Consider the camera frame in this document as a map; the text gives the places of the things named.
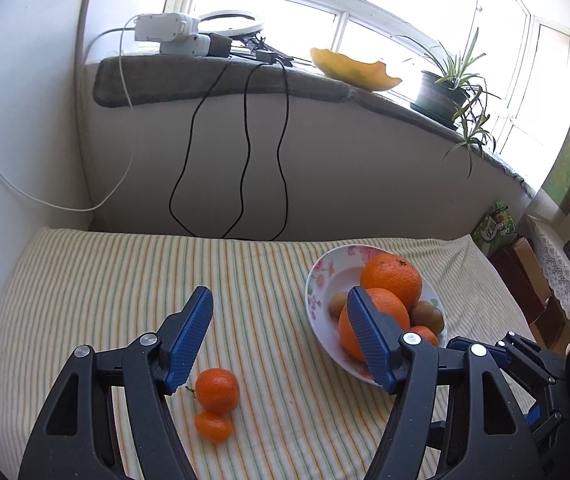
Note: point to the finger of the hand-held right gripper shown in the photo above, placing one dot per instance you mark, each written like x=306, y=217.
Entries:
x=530, y=360
x=547, y=410

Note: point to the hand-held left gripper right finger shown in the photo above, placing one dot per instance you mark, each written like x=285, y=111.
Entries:
x=367, y=340

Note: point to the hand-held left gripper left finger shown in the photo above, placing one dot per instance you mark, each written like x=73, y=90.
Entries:
x=190, y=340

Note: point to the smooth orange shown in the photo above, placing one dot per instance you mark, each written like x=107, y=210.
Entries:
x=392, y=312

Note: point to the large mandarin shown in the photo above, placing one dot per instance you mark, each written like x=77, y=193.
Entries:
x=217, y=387

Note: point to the white floral bowl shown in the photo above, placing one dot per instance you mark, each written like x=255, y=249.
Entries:
x=325, y=270

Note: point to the small mandarin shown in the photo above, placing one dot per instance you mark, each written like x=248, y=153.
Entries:
x=212, y=427

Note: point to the brown kiwi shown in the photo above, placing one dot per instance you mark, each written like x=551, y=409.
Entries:
x=427, y=315
x=336, y=304

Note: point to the dark-spotted orange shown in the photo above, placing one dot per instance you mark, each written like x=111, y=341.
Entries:
x=390, y=280

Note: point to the brown cardboard box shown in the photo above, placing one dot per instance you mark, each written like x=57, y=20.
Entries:
x=525, y=270

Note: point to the striped bed cloth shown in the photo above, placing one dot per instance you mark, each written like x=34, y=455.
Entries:
x=115, y=285

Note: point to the white lace cloth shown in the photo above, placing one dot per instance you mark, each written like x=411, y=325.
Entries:
x=555, y=260

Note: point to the green printed package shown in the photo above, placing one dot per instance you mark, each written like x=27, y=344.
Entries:
x=495, y=227

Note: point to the dark plant pot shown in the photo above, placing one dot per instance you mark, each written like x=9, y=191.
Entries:
x=435, y=95

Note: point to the grey windowsill mat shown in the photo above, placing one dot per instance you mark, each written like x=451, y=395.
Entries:
x=165, y=85

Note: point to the yellow shallow dish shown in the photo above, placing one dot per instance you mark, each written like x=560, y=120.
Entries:
x=350, y=70

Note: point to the green spider plant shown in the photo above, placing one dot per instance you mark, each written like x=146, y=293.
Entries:
x=452, y=67

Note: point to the white power adapter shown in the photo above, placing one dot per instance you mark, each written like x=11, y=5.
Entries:
x=162, y=26
x=185, y=45

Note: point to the black power adapter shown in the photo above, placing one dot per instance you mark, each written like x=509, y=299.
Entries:
x=220, y=45

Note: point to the white window frame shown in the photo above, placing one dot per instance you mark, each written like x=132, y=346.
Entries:
x=347, y=15

